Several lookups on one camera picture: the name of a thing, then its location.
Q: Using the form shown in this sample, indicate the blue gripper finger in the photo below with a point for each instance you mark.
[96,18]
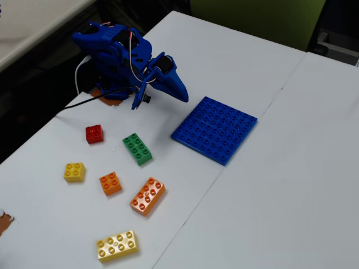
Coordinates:
[175,88]

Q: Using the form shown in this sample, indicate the orange 2x2 block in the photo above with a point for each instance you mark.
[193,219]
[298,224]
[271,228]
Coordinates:
[110,183]

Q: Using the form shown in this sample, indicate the blue 3D-printed robot arm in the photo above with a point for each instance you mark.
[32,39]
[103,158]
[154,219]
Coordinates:
[112,36]

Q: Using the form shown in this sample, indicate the green 2x4 block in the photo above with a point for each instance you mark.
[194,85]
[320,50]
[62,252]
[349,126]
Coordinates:
[137,148]

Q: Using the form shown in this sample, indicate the red 2x2 block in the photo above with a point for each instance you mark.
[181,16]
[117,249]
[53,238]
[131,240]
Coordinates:
[94,134]

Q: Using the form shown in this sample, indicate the orange 2x4 block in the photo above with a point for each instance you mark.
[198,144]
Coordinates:
[147,196]

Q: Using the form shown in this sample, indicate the yellow 2x2 block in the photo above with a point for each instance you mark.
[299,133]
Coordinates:
[74,172]

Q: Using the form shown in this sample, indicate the yellow 2x4 block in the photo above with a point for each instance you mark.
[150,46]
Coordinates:
[117,246]

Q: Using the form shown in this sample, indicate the blue 8x8 baseplate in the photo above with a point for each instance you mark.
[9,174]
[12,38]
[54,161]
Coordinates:
[214,130]

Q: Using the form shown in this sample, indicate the green fabric panel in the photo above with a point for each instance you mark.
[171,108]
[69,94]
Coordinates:
[252,19]

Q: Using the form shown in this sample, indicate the white background desk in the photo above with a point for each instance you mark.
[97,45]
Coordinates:
[28,22]

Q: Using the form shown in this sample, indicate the grey background box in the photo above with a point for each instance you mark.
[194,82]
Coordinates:
[336,47]

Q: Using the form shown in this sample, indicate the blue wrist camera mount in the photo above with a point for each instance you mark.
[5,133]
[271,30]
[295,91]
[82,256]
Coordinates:
[139,95]

